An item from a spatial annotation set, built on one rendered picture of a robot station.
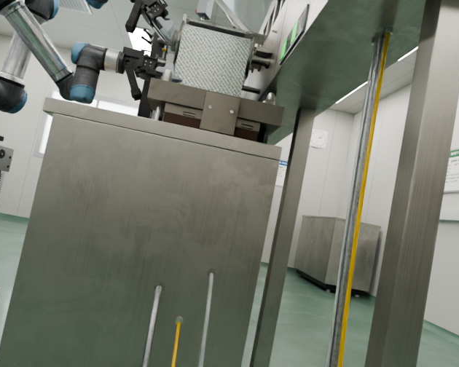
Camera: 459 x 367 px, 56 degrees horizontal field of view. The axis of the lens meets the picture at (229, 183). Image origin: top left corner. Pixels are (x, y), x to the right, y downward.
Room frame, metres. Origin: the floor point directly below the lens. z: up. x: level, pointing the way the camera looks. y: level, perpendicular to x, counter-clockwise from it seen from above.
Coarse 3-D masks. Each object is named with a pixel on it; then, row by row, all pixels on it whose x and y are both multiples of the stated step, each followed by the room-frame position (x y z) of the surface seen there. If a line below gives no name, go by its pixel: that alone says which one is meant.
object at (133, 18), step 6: (138, 0) 1.43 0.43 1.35; (138, 6) 1.43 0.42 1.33; (132, 12) 1.43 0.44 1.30; (138, 12) 1.44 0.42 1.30; (132, 18) 1.43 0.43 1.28; (138, 18) 1.47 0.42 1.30; (126, 24) 1.43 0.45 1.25; (132, 24) 1.43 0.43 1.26; (126, 30) 1.45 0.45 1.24; (132, 30) 1.44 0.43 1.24
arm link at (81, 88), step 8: (80, 72) 1.37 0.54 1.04; (88, 72) 1.37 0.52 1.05; (96, 72) 1.39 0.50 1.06; (72, 80) 1.39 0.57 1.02; (80, 80) 1.36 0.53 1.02; (88, 80) 1.37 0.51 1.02; (96, 80) 1.40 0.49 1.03; (72, 88) 1.37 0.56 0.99; (80, 88) 1.37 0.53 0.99; (88, 88) 1.37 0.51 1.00; (72, 96) 1.37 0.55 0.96; (80, 96) 1.37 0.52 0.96; (88, 96) 1.38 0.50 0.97
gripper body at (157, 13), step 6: (132, 0) 1.46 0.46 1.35; (144, 0) 1.44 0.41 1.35; (150, 0) 1.42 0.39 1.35; (156, 0) 1.43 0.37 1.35; (162, 0) 1.43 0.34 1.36; (144, 6) 1.44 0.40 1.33; (150, 6) 1.43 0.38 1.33; (156, 6) 1.44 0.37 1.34; (162, 6) 1.43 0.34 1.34; (144, 12) 1.42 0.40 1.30; (150, 12) 1.43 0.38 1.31; (156, 12) 1.44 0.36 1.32; (162, 12) 1.45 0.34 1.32; (144, 18) 1.48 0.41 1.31; (150, 24) 1.47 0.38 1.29
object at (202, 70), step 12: (180, 48) 1.43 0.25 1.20; (180, 60) 1.43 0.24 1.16; (192, 60) 1.43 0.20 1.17; (204, 60) 1.43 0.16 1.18; (216, 60) 1.44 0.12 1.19; (228, 60) 1.44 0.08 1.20; (180, 72) 1.43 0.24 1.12; (192, 72) 1.43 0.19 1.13; (204, 72) 1.43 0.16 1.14; (216, 72) 1.44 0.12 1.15; (228, 72) 1.44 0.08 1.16; (240, 72) 1.45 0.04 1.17; (192, 84) 1.43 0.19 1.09; (204, 84) 1.43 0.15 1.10; (216, 84) 1.44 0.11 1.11; (228, 84) 1.44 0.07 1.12; (240, 84) 1.45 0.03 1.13
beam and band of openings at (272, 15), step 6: (276, 0) 1.70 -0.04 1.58; (282, 0) 1.54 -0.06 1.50; (270, 6) 1.88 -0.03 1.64; (276, 6) 1.69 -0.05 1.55; (282, 6) 1.54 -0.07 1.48; (270, 12) 1.83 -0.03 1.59; (276, 12) 1.70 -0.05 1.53; (270, 18) 1.85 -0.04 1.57; (276, 18) 1.70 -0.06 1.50; (264, 24) 1.97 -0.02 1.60; (270, 24) 1.85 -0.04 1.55; (264, 30) 1.98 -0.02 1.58; (270, 30) 1.72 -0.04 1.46; (246, 78) 2.45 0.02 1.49
